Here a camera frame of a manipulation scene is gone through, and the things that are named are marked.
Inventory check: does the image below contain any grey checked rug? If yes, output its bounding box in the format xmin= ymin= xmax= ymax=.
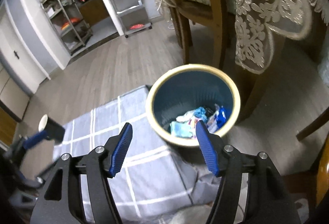
xmin=53 ymin=86 xmax=220 ymax=223

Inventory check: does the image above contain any metal shelf rack left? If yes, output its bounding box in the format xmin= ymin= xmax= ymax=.
xmin=39 ymin=0 xmax=93 ymax=55

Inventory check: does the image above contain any blue crumpled glove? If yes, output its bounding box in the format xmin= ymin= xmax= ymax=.
xmin=193 ymin=107 xmax=208 ymax=123

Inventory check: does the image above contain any wooden chair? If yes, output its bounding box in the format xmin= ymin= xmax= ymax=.
xmin=174 ymin=0 xmax=227 ymax=69

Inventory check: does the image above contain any white cabinet with handle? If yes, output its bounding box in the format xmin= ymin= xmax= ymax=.
xmin=0 ymin=0 xmax=52 ymax=96

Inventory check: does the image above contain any white blue wet wipes pack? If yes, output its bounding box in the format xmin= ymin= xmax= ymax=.
xmin=206 ymin=104 xmax=227 ymax=134

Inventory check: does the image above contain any teal trash bin yellow rim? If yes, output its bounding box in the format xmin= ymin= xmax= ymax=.
xmin=145 ymin=64 xmax=241 ymax=148

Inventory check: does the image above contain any black mug white inside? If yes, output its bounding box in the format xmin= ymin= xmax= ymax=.
xmin=38 ymin=114 xmax=65 ymax=144

